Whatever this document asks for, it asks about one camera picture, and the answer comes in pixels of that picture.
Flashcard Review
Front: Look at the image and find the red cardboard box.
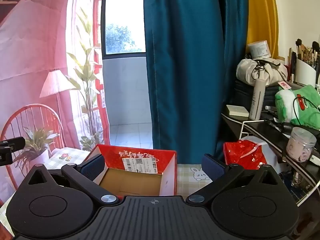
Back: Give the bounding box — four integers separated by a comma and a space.
85, 144, 178, 197

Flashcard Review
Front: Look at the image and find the yellow curtain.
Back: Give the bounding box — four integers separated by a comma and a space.
246, 0, 279, 58

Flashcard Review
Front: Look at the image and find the white wire rack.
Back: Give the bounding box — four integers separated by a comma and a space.
239, 119, 320, 180

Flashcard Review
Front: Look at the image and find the black case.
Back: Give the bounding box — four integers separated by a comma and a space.
234, 79, 290, 117

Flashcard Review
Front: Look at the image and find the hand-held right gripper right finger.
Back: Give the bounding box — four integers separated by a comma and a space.
187, 154, 285, 205

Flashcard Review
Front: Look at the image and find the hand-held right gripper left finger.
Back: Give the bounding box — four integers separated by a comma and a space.
25, 154, 119, 206

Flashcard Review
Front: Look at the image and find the red plastic bag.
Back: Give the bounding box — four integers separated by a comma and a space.
223, 140, 268, 170

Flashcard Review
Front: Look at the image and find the green plush toy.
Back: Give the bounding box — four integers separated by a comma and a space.
275, 84, 320, 128

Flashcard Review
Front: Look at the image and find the white spray bottle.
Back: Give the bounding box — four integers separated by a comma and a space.
249, 78, 266, 121

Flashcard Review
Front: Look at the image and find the teal curtain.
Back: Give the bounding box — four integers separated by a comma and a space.
141, 0, 249, 164

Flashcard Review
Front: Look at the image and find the white brush holder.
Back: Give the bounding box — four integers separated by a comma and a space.
295, 59, 318, 85

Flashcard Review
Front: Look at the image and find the clear plastic jar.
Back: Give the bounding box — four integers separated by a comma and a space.
286, 127, 317, 162

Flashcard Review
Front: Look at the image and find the beige drawstring bag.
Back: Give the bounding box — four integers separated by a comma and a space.
236, 58, 288, 87

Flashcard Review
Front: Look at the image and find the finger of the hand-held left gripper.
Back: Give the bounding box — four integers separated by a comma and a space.
9, 137, 26, 152

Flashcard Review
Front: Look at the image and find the window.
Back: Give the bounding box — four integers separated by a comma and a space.
101, 0, 147, 60

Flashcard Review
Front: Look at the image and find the small beige box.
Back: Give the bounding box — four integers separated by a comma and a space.
225, 104, 250, 117

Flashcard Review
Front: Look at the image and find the white round tub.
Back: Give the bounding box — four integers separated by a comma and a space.
247, 40, 271, 59

